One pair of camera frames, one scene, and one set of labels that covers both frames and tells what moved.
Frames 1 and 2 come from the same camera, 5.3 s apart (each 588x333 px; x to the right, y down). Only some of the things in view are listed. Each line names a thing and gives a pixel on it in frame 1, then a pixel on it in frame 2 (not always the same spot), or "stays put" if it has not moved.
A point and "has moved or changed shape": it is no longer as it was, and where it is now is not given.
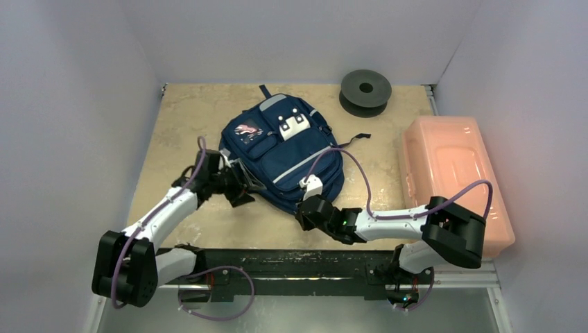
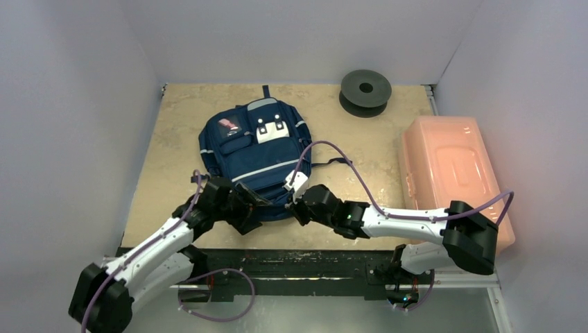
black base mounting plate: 222,274 stays put
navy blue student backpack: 278,141 has moved or changed shape
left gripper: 237,195 -> 243,223
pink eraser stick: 244,130 -> 228,123
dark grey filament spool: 365,93 stays put
